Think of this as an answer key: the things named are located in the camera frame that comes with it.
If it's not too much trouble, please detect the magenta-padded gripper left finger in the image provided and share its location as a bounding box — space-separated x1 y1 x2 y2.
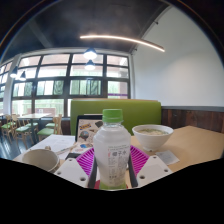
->
53 147 101 189

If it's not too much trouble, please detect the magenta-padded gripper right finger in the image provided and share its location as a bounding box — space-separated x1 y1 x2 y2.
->
127 144 174 189

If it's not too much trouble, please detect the green-capped clear drink bottle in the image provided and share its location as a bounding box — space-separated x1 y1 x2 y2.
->
92 108 132 191

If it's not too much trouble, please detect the small white packet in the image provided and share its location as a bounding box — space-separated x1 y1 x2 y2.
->
154 149 180 166

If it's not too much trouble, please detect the colourful printed leaflet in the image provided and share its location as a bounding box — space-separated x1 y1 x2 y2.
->
64 141 96 158

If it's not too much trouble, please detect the white ceramic bowl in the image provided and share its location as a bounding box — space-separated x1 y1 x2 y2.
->
131 124 175 153

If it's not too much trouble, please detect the white paper sheet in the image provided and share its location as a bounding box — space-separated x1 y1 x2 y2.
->
29 134 77 160

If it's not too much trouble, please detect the black-framed tablet with colourful screen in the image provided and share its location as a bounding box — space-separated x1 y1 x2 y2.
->
75 114 104 144

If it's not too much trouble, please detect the group of green-seated wooden chairs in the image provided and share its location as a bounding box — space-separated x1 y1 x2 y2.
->
0 113 64 148

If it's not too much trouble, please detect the green upholstered bench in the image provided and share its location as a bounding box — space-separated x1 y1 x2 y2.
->
69 98 163 136

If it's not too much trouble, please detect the wooden dining table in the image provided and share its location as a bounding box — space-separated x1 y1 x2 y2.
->
18 112 53 134

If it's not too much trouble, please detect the group of dark pendant lamps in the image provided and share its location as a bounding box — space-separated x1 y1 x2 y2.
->
9 47 99 82

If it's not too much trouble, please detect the long curved ceiling light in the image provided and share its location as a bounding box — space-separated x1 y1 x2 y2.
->
79 34 166 53

